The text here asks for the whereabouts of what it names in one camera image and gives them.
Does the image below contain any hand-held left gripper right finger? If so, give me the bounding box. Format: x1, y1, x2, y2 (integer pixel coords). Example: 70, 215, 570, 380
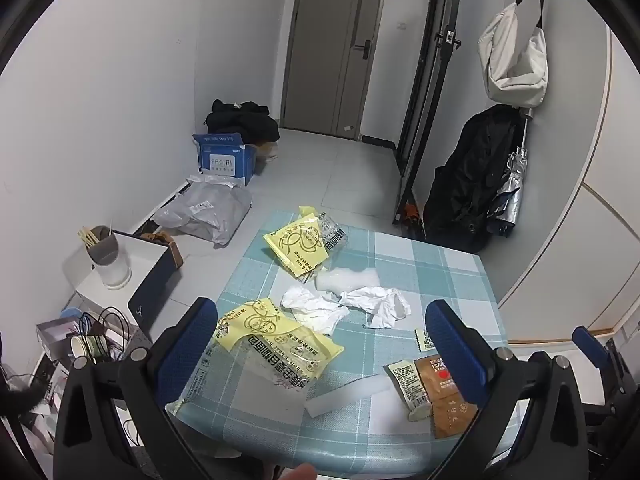
424, 299, 592, 480

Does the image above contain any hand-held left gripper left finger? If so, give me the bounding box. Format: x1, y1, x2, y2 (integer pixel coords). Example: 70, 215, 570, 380
52, 296, 219, 480

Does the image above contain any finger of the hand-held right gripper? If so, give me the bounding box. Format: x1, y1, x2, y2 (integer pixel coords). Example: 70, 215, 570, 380
572, 326, 640, 413

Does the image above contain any brown sachet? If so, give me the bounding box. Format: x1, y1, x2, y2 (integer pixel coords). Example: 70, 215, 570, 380
414, 355, 481, 440

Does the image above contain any pale green sachet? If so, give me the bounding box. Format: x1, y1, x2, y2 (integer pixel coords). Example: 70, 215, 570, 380
384, 360, 432, 421

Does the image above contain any large yellow plastic packet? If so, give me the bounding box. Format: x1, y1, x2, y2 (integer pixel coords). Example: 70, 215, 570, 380
167, 297, 346, 415

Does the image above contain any white tissue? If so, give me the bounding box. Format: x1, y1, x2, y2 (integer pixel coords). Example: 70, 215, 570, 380
340, 286, 412, 330
280, 286, 351, 335

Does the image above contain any white foam piece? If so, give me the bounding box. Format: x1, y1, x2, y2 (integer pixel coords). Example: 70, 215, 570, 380
315, 267, 379, 295

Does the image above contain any small yellow plastic packet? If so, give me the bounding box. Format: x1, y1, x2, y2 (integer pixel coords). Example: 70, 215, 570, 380
263, 206, 352, 277

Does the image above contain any white shoulder bag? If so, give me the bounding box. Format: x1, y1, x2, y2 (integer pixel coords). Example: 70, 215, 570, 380
477, 0, 549, 107

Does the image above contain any person's left hand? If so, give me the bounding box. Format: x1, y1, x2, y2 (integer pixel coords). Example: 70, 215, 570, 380
270, 462, 319, 480

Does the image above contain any white navy side cabinet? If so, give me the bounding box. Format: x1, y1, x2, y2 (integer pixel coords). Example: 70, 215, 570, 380
62, 230, 182, 332

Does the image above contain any teal checked tablecloth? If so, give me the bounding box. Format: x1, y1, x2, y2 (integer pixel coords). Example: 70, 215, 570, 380
165, 210, 521, 478

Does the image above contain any white striped mug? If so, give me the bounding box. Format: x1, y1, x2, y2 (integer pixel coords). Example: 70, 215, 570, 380
70, 335, 108, 362

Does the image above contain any blue bowl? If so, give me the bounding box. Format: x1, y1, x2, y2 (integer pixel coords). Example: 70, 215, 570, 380
60, 307, 93, 333

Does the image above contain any white wardrobe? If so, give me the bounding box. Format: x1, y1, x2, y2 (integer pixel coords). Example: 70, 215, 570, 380
497, 25, 640, 342

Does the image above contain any grey cup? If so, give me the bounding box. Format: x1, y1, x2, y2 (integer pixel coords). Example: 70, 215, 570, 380
85, 225, 121, 267

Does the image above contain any grey plastic mailer bag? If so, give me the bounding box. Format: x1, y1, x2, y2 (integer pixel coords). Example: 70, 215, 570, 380
152, 174, 253, 247

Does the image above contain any orange object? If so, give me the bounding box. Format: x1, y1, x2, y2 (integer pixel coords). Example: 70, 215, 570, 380
394, 202, 426, 231

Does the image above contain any bundle of wooden chopsticks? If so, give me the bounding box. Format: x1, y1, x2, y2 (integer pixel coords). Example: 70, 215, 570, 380
77, 226, 104, 249

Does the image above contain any black jacket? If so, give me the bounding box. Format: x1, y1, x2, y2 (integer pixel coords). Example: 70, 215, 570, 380
422, 105, 523, 254

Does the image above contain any silver folding umbrella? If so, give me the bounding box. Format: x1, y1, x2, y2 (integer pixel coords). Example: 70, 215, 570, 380
487, 107, 532, 238

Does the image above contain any dark cloth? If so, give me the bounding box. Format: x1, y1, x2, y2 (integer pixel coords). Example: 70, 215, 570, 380
0, 377, 43, 413

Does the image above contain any blue cardboard box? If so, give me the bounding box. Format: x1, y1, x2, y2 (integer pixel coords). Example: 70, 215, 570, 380
192, 132, 258, 187

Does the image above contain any pile of black clothes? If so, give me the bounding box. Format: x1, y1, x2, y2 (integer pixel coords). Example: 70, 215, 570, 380
205, 99, 280, 146

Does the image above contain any grey entrance door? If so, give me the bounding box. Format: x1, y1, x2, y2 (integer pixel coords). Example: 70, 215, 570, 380
279, 0, 388, 142

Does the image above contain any black framed glass door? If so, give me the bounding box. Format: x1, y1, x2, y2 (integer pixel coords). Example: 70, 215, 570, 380
392, 0, 466, 222

